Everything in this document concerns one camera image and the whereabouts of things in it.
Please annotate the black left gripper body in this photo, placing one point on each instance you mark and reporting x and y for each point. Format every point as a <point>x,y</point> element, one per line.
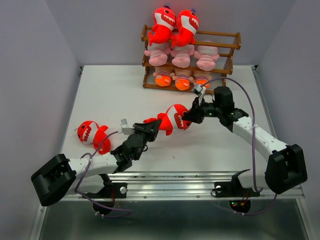
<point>147,137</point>

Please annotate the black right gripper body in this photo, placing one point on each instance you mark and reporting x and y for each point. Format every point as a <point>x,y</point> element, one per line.
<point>210,110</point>

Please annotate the red shark plush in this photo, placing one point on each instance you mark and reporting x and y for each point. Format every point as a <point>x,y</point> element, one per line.
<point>164,23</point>
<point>90,133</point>
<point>171,119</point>
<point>187,24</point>

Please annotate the boy doll from corner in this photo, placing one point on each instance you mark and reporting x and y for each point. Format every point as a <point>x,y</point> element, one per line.
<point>201,77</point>

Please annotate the boy doll face up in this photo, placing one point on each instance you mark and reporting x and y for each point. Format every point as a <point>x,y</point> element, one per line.
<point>182,78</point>

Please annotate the boy doll black hair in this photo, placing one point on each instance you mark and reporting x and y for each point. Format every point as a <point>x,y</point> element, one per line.
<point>163,75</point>

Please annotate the pink pig plush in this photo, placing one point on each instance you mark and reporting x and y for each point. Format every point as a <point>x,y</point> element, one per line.
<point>158,54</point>
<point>181,55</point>
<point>206,57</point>

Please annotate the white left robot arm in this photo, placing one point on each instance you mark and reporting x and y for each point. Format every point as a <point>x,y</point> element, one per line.
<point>62,176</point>

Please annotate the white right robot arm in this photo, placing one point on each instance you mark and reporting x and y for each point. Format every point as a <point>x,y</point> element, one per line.
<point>285,166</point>

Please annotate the wooden three-tier shelf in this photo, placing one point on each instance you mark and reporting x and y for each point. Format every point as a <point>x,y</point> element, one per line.
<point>227,44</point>

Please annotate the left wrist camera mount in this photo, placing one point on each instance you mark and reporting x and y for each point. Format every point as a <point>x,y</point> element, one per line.
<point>125,126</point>

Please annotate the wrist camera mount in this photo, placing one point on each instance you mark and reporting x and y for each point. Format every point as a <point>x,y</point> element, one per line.
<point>200,91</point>
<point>125,126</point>

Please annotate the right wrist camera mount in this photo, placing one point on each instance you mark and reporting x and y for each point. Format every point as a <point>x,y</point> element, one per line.
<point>200,91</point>

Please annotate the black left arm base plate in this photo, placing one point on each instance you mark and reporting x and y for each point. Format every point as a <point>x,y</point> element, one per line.
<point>111,190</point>

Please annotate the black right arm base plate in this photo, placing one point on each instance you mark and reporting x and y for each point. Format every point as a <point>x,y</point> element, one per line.
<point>232,189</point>

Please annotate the aluminium rail frame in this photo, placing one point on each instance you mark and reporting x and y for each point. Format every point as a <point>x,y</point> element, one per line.
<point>169,188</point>

